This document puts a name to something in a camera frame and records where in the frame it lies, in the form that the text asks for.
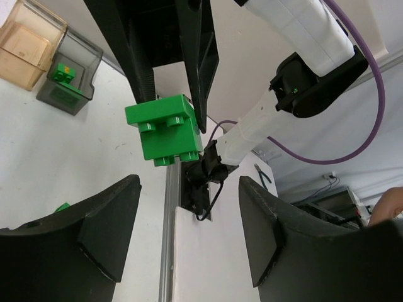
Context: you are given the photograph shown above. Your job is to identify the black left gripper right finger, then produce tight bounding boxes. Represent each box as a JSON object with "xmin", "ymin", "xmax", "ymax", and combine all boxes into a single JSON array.
[{"xmin": 239, "ymin": 176, "xmax": 402, "ymax": 301}]

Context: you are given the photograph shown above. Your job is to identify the small green lego brick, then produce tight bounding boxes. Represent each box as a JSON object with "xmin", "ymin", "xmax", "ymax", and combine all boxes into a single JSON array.
[{"xmin": 52, "ymin": 63, "xmax": 76, "ymax": 84}]

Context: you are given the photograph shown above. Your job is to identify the orange translucent container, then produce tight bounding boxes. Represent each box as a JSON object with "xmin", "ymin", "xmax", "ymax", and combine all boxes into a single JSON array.
[{"xmin": 1, "ymin": 1, "xmax": 67, "ymax": 91}]

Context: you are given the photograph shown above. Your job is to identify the green lego behind yellow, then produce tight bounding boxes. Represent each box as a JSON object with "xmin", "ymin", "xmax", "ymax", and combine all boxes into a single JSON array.
[{"xmin": 54, "ymin": 203, "xmax": 70, "ymax": 213}]

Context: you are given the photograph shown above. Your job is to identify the grey translucent container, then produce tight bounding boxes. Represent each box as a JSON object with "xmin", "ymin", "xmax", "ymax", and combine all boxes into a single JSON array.
[{"xmin": 37, "ymin": 27, "xmax": 103, "ymax": 116}]

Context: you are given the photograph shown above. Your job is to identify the pliers on white board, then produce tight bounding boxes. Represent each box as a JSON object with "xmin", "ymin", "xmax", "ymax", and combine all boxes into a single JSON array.
[{"xmin": 254, "ymin": 164, "xmax": 272, "ymax": 190}]

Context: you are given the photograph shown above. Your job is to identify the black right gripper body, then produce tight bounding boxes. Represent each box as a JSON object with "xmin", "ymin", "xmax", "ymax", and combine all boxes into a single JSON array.
[{"xmin": 134, "ymin": 1, "xmax": 184, "ymax": 68}]

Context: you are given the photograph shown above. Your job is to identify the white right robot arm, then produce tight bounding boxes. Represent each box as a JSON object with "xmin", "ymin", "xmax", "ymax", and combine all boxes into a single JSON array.
[{"xmin": 86, "ymin": 1, "xmax": 368, "ymax": 181}]

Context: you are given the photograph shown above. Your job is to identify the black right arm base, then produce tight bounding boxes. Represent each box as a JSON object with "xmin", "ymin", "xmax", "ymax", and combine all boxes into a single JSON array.
[{"xmin": 179, "ymin": 160, "xmax": 239, "ymax": 221}]

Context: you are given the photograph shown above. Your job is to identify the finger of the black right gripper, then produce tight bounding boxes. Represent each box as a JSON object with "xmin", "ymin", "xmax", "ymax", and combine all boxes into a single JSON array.
[
  {"xmin": 85, "ymin": 1, "xmax": 156, "ymax": 103},
  {"xmin": 175, "ymin": 0, "xmax": 219, "ymax": 133}
]

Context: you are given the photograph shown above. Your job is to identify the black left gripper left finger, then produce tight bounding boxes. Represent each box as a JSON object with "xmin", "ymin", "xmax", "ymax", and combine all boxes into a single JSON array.
[{"xmin": 1, "ymin": 174, "xmax": 142, "ymax": 301}]

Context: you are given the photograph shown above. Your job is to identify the person's hand in background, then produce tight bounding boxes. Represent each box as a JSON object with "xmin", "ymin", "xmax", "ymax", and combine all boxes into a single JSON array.
[{"xmin": 368, "ymin": 187, "xmax": 403, "ymax": 227}]

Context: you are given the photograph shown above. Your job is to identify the green stepped lego block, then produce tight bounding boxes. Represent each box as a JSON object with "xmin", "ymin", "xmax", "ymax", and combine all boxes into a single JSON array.
[{"xmin": 125, "ymin": 94, "xmax": 203, "ymax": 167}]

